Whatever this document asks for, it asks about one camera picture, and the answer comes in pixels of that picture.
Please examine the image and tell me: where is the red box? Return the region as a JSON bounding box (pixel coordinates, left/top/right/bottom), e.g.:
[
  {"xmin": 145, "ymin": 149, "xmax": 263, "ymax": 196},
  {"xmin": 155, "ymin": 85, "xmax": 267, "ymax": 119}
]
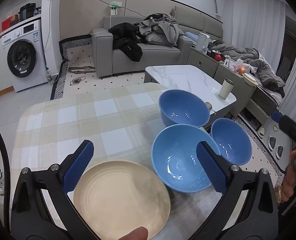
[{"xmin": 1, "ymin": 14, "xmax": 19, "ymax": 31}]

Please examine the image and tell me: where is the grey sofa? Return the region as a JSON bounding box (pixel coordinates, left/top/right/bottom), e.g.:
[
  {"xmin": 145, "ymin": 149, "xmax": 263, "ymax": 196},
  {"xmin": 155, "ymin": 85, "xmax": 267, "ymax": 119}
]
[{"xmin": 91, "ymin": 6, "xmax": 223, "ymax": 78}]

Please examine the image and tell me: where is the person's left hand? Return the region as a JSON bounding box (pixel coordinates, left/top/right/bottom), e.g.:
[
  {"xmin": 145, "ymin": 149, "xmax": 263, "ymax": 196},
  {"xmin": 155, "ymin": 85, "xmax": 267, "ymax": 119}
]
[{"xmin": 119, "ymin": 226, "xmax": 149, "ymax": 240}]

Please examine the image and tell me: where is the white curtain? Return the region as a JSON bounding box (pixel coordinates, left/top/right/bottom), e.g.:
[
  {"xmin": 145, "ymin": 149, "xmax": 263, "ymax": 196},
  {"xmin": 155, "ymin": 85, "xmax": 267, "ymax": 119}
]
[{"xmin": 222, "ymin": 0, "xmax": 296, "ymax": 121}]

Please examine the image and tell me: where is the blue bowl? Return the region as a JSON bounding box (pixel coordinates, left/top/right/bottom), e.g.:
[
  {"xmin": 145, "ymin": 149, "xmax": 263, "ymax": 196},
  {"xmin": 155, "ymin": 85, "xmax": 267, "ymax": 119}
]
[
  {"xmin": 211, "ymin": 118, "xmax": 252, "ymax": 165},
  {"xmin": 158, "ymin": 89, "xmax": 210, "ymax": 127},
  {"xmin": 151, "ymin": 124, "xmax": 220, "ymax": 193}
]

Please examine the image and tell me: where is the beige lidded bowl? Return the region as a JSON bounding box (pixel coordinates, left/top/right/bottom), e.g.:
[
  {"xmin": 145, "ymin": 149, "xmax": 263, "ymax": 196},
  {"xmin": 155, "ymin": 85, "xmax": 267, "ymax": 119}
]
[{"xmin": 242, "ymin": 73, "xmax": 258, "ymax": 87}]

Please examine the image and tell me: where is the green white power strip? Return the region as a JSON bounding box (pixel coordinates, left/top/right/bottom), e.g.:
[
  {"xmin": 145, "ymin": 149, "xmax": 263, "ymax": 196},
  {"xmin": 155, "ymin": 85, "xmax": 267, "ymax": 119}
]
[{"xmin": 109, "ymin": 1, "xmax": 122, "ymax": 16}]

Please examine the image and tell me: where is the white tumbler cup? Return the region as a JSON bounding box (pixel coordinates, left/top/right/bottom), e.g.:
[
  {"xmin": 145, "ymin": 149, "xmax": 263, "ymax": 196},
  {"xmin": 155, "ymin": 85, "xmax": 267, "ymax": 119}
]
[{"xmin": 219, "ymin": 79, "xmax": 234, "ymax": 99}]

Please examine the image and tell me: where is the white humidifier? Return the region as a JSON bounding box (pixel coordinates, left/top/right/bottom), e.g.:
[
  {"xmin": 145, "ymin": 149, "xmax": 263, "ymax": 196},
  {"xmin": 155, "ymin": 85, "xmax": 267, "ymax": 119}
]
[{"xmin": 195, "ymin": 33, "xmax": 210, "ymax": 54}]

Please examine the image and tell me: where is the grey blanket bed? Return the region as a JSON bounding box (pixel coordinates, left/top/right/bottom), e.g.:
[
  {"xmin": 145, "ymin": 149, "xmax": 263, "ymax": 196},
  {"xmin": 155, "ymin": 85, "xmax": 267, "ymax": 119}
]
[{"xmin": 209, "ymin": 39, "xmax": 287, "ymax": 98}]

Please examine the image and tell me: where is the grey side cabinet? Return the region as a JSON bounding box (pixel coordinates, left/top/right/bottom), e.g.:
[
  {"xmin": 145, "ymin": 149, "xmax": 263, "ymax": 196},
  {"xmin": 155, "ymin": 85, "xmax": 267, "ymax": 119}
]
[{"xmin": 187, "ymin": 48, "xmax": 256, "ymax": 117}]

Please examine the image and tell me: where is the grey clothes pile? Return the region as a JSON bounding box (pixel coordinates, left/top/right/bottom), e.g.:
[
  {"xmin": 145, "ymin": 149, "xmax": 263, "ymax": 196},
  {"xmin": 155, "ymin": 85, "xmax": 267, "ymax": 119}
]
[{"xmin": 136, "ymin": 13, "xmax": 184, "ymax": 47}]

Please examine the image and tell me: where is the plastic bag with fruit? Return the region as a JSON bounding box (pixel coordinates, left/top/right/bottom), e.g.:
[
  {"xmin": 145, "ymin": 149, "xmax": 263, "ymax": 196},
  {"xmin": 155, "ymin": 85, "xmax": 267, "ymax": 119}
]
[{"xmin": 228, "ymin": 59, "xmax": 252, "ymax": 75}]

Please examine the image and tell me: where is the white washing machine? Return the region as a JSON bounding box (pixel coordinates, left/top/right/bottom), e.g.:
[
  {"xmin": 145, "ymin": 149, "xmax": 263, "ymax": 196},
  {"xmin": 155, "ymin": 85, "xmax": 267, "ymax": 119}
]
[{"xmin": 1, "ymin": 19, "xmax": 51, "ymax": 92}]

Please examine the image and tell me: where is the black rice cooker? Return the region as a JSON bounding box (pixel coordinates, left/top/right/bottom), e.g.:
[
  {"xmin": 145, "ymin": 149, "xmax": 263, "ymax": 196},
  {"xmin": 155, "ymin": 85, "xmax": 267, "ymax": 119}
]
[{"xmin": 19, "ymin": 3, "xmax": 36, "ymax": 22}]

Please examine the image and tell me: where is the red apple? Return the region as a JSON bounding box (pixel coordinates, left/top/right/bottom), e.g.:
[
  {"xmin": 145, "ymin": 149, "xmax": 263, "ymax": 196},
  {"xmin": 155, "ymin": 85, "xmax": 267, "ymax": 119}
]
[{"xmin": 214, "ymin": 54, "xmax": 222, "ymax": 61}]

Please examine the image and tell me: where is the black jacket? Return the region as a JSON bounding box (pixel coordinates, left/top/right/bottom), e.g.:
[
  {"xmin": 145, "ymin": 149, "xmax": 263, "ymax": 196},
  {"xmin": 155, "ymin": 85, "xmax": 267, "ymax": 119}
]
[{"xmin": 108, "ymin": 22, "xmax": 145, "ymax": 62}]

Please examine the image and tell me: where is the patterned floor rug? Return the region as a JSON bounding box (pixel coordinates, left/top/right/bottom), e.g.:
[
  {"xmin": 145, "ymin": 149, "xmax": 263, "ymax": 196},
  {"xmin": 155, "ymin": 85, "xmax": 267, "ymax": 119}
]
[{"xmin": 50, "ymin": 35, "xmax": 145, "ymax": 100}]

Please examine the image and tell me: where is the checked beige tablecloth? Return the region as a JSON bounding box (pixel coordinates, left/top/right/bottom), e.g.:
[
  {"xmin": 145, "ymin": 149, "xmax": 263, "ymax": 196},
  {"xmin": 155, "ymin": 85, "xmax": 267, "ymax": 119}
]
[{"xmin": 11, "ymin": 82, "xmax": 229, "ymax": 240}]

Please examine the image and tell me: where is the person's right hand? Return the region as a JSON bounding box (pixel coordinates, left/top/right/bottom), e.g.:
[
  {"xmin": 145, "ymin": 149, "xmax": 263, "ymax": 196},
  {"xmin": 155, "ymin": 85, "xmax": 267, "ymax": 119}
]
[{"xmin": 281, "ymin": 150, "xmax": 296, "ymax": 202}]

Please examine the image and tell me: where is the beige plate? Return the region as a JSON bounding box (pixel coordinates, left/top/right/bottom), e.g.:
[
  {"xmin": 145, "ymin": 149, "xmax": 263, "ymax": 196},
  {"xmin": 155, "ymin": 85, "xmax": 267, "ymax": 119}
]
[{"xmin": 73, "ymin": 160, "xmax": 171, "ymax": 239}]

